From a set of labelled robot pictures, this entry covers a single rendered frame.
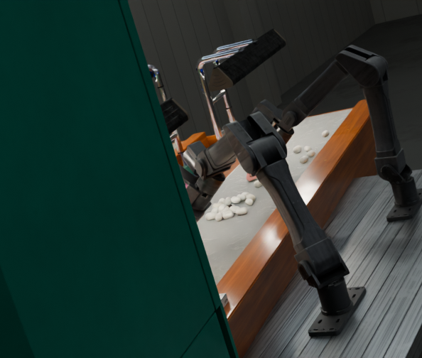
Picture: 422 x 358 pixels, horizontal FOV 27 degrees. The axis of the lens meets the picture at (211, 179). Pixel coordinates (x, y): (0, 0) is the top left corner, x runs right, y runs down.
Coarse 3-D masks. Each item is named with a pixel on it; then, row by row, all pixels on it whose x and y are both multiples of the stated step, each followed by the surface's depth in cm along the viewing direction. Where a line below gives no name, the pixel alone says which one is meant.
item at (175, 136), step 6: (150, 66) 328; (156, 72) 328; (156, 78) 328; (156, 84) 329; (162, 84) 329; (162, 90) 329; (162, 96) 330; (174, 132) 333; (174, 138) 332; (180, 144) 335; (180, 150) 335; (180, 156) 336; (180, 162) 337; (186, 168) 335
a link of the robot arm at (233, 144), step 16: (256, 112) 198; (224, 128) 195; (240, 128) 194; (256, 128) 199; (272, 128) 195; (224, 144) 204; (240, 144) 191; (208, 160) 213; (224, 160) 208; (240, 160) 194
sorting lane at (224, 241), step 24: (312, 120) 338; (336, 120) 326; (288, 144) 313; (312, 144) 303; (240, 168) 300; (216, 192) 281; (240, 192) 273; (264, 192) 266; (240, 216) 251; (264, 216) 245; (216, 240) 237; (240, 240) 232; (216, 264) 220
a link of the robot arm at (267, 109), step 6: (264, 102) 248; (258, 108) 248; (264, 108) 247; (270, 108) 247; (276, 108) 249; (264, 114) 248; (270, 114) 247; (276, 114) 246; (288, 114) 241; (294, 114) 241; (270, 120) 247; (282, 120) 243; (288, 120) 242; (294, 120) 241; (282, 126) 244; (288, 126) 243
